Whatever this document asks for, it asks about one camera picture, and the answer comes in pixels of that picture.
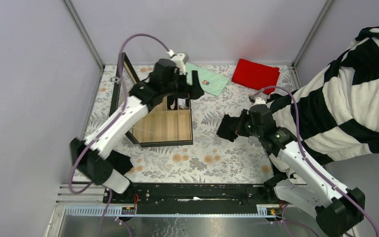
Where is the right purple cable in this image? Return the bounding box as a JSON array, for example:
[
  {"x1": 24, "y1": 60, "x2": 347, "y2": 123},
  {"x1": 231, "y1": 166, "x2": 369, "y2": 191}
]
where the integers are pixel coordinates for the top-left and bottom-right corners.
[{"x1": 251, "y1": 85, "x2": 379, "y2": 237}]

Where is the red folded cloth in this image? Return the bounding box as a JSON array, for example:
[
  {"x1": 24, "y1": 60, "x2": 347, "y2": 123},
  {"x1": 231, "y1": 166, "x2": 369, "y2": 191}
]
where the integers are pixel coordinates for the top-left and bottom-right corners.
[{"x1": 231, "y1": 59, "x2": 280, "y2": 90}]

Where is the black white checkered blanket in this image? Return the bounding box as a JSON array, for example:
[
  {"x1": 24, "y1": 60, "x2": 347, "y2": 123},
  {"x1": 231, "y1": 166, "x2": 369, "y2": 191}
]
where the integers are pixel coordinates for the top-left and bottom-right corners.
[{"x1": 267, "y1": 26, "x2": 379, "y2": 165}]

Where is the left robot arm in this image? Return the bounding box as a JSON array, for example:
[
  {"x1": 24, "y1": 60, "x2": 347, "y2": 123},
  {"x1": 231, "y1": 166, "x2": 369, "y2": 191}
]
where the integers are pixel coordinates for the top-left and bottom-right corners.
[{"x1": 70, "y1": 56, "x2": 191, "y2": 203}]

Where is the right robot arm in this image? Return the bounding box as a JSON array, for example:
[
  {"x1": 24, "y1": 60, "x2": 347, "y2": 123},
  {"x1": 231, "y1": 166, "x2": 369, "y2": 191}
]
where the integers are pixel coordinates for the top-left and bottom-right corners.
[{"x1": 217, "y1": 104, "x2": 365, "y2": 237}]

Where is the black underwear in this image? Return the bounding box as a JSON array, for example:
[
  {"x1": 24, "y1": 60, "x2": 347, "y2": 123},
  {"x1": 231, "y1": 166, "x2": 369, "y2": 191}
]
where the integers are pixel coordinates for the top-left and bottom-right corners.
[{"x1": 188, "y1": 70, "x2": 205, "y2": 100}]

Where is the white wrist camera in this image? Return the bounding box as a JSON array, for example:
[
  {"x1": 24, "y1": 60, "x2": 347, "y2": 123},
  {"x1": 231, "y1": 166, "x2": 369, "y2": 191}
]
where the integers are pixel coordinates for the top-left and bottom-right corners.
[
  {"x1": 166, "y1": 49, "x2": 189, "y2": 75},
  {"x1": 249, "y1": 95, "x2": 266, "y2": 106}
]

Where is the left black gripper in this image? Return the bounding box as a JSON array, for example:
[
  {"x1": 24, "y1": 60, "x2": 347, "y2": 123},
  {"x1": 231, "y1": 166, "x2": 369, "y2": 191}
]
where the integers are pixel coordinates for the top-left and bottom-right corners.
[{"x1": 160, "y1": 69, "x2": 202, "y2": 99}]

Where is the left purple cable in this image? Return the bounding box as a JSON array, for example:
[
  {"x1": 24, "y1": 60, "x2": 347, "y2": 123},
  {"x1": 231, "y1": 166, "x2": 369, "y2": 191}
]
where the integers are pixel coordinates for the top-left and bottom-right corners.
[{"x1": 68, "y1": 33, "x2": 171, "y2": 237}]

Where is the white rolled cloth in box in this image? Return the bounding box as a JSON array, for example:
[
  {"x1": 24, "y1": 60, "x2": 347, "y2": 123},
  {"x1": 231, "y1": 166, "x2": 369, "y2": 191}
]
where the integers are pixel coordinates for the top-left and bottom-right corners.
[{"x1": 177, "y1": 98, "x2": 190, "y2": 110}]

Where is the light green printed cloth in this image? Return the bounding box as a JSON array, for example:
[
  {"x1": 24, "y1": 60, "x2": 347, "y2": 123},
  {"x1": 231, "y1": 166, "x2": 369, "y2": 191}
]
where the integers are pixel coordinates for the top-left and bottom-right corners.
[{"x1": 186, "y1": 63, "x2": 229, "y2": 96}]

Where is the black wooden compartment box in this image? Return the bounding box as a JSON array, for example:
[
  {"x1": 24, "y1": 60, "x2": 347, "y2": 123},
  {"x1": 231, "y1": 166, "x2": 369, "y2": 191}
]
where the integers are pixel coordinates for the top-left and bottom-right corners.
[{"x1": 109, "y1": 52, "x2": 193, "y2": 148}]

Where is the black garment at mat edge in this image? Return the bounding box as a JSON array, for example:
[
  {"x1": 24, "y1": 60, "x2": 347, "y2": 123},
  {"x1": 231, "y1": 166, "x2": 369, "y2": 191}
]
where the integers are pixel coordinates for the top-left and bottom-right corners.
[{"x1": 106, "y1": 151, "x2": 133, "y2": 175}]

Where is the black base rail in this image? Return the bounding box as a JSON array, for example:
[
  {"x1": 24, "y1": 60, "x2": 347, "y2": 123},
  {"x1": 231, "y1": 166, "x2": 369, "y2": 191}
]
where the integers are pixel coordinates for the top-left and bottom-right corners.
[{"x1": 102, "y1": 183, "x2": 280, "y2": 215}]

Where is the floral patterned table mat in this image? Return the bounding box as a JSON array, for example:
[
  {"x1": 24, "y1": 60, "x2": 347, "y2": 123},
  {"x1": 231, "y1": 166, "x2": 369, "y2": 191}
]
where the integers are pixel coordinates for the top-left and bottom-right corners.
[{"x1": 72, "y1": 64, "x2": 297, "y2": 185}]

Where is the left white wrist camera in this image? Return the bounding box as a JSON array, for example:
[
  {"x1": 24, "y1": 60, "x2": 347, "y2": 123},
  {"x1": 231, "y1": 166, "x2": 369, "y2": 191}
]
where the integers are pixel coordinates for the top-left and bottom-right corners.
[{"x1": 166, "y1": 49, "x2": 189, "y2": 75}]

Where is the purple cable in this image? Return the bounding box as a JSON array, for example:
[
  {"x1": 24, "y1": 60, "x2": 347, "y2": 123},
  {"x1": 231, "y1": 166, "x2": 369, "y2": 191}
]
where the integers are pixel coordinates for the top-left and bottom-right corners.
[
  {"x1": 251, "y1": 85, "x2": 379, "y2": 237},
  {"x1": 68, "y1": 33, "x2": 171, "y2": 237}
]

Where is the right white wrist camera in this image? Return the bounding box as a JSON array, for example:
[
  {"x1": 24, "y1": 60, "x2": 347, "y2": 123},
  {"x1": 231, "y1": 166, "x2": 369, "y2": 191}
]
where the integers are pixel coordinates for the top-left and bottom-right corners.
[{"x1": 249, "y1": 95, "x2": 266, "y2": 106}]

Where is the black rolled sock in box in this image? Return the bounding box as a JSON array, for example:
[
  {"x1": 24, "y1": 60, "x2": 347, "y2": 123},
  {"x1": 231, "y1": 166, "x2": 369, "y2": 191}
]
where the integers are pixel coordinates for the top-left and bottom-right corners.
[{"x1": 167, "y1": 96, "x2": 178, "y2": 110}]

